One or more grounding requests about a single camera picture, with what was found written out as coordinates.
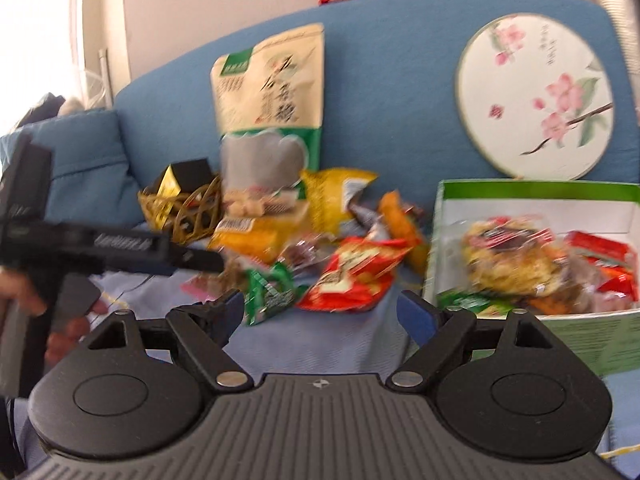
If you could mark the red snack packet white label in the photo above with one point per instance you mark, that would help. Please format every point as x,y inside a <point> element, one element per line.
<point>350,270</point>

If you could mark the blue cushion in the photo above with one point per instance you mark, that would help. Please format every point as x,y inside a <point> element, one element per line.
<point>85,170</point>

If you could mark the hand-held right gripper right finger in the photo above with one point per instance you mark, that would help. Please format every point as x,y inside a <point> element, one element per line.
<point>415,315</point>

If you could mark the woven wicker basket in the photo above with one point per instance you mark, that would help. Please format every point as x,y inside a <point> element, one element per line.
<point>195,220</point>

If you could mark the beige square biscuit packet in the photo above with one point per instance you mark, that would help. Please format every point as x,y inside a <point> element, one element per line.
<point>255,205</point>

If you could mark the person's left hand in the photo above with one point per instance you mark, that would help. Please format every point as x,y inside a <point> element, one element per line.
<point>20,292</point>

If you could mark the gold triangular packet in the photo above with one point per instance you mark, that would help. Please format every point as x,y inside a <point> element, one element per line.
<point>167,182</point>

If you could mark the red chili snack packet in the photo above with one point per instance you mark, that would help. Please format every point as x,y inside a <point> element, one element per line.
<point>605,265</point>

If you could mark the blue sofa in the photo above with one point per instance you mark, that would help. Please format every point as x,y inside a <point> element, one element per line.
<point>390,60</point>

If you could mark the white textured cloth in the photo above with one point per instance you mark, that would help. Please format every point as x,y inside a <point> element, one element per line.
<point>620,20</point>

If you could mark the green cardboard box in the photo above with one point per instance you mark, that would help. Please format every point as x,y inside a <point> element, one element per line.
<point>610,340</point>

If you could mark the orange packet white sticker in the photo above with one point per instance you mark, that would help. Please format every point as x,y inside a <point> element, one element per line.
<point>250,242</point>

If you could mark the twisted snack bag brown label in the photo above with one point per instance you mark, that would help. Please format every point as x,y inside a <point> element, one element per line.
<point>510,260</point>

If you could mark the orange snack packet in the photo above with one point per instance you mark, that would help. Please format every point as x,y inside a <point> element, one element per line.
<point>400,225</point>

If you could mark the large beige grain bag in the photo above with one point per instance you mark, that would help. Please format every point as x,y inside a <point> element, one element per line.
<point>265,85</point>

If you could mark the dark brown candy packet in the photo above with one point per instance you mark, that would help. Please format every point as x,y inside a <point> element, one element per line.
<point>365,215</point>

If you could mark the round floral fan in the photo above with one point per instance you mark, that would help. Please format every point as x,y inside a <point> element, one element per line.
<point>525,110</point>

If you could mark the small black box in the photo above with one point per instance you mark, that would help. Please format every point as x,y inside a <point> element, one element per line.
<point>192,172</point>

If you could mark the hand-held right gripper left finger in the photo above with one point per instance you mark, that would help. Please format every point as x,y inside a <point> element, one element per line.
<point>232,310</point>

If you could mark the pink packet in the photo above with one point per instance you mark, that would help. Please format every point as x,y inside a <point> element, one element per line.
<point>195,289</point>

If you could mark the yellow snack packet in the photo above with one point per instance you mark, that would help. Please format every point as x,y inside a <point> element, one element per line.
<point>330,200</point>

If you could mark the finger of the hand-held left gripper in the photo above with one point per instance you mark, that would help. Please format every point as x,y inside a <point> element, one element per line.
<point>200,262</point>

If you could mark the striped light blue blanket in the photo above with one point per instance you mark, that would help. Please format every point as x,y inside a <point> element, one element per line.
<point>320,345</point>

